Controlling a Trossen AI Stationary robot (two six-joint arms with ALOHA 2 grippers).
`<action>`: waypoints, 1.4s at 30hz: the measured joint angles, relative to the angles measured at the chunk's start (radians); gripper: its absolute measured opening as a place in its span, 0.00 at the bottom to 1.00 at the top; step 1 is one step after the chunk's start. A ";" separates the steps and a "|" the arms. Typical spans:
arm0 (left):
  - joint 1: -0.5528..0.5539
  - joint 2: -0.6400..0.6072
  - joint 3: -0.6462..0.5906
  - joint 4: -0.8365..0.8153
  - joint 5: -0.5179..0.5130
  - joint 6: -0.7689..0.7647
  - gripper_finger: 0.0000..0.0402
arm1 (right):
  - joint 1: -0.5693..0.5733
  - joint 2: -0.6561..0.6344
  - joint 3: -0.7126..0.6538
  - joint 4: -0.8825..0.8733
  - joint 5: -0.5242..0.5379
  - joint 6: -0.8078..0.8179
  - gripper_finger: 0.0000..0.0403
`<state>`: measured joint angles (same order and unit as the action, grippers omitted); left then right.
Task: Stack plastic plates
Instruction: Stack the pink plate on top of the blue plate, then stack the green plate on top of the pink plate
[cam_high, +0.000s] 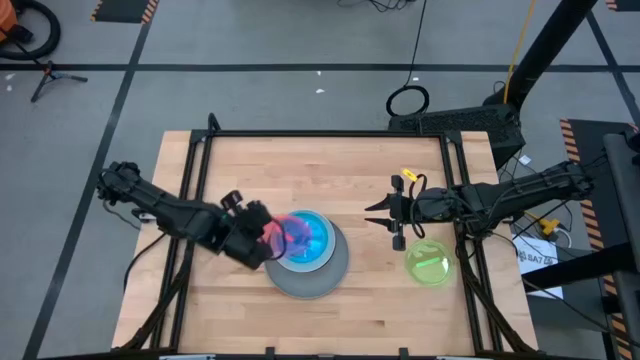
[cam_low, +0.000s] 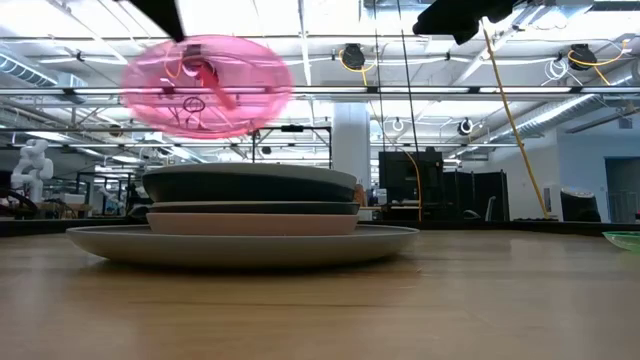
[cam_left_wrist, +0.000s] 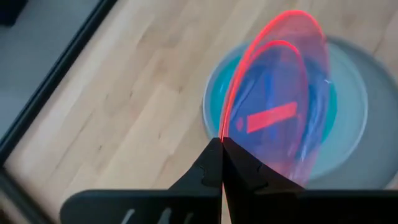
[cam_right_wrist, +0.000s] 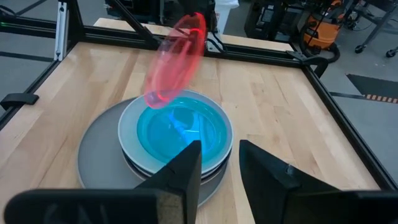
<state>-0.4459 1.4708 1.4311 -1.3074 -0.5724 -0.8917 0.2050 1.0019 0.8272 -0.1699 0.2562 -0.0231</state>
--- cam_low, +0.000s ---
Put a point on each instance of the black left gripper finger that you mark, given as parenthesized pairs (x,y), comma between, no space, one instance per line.
(215,85)
(160,15)

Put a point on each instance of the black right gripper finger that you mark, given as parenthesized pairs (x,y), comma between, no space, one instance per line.
(465,36)
(450,17)

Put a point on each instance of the translucent pink plastic plate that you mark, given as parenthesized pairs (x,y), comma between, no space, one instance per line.
(150,100)

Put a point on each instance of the dark teal plastic plate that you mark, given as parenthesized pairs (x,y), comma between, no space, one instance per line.
(250,186)

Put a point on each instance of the pale pink plastic plate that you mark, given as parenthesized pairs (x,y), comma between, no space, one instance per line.
(252,224)

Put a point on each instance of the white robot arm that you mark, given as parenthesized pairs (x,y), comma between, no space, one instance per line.
(34,165)

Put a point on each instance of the white square pillar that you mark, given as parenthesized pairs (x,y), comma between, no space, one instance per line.
(351,145)

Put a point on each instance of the black equipment cabinet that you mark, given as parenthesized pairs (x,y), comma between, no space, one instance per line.
(400,175)

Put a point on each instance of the black partition panels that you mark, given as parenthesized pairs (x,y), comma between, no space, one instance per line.
(475,192)

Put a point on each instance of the large grey plastic plate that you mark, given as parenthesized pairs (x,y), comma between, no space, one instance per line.
(240,247)

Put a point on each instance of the grey office chair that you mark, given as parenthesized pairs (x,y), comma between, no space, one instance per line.
(484,210)

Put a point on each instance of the black cylindrical bin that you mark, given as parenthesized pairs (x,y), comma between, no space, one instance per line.
(579,205)

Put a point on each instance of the black metal frame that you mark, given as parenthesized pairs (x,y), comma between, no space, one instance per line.
(292,128)

